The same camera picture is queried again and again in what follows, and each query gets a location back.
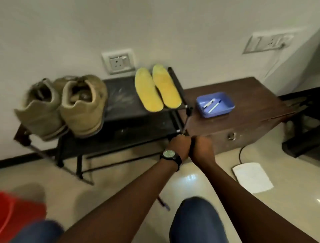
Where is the white wall cable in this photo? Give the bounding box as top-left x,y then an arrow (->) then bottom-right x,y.
263,43 -> 286,78

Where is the white paper sheet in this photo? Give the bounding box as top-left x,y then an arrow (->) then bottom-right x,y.
232,162 -> 274,195

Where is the white wall socket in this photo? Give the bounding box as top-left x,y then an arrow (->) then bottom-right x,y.
101,49 -> 136,75

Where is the brown wooden low cabinet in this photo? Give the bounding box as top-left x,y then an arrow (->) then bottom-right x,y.
179,77 -> 297,156

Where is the yellow shoe insole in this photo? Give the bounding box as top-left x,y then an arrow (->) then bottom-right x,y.
152,64 -> 183,109
135,67 -> 164,112

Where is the tan suede shoe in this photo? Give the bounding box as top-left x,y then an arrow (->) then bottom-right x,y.
60,74 -> 108,139
14,78 -> 69,141

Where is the red plastic bucket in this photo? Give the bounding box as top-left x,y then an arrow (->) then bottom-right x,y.
0,191 -> 48,243

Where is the person's right leg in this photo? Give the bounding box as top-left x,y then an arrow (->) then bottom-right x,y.
169,197 -> 229,243

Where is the black metal shoe rack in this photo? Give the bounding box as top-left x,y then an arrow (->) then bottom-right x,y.
14,67 -> 194,186

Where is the blue plastic tray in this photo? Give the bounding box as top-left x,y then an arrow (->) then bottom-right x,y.
196,92 -> 236,118

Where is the black floor cable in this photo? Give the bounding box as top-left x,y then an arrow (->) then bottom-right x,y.
238,146 -> 248,165

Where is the person's left hand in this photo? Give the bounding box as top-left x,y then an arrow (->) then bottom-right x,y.
166,134 -> 192,162

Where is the person's leg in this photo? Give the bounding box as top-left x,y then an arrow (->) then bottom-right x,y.
9,219 -> 65,243
169,197 -> 229,243

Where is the person's right hand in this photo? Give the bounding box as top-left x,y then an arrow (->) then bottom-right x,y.
189,136 -> 216,166

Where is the dark pen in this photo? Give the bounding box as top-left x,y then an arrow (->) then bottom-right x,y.
157,196 -> 171,211

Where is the person's left leg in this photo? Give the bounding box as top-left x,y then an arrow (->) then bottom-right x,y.
9,219 -> 65,243

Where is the person's right forearm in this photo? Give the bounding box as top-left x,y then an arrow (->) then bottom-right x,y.
194,160 -> 318,243

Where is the black furniture frame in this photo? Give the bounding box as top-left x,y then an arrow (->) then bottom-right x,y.
278,86 -> 320,159

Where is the black green-faced wristwatch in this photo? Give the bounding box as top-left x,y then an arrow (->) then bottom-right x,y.
159,149 -> 183,172

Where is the white wall switch panel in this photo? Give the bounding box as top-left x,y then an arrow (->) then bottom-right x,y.
242,31 -> 296,54

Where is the person's left forearm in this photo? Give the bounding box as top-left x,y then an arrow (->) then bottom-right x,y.
56,156 -> 183,243

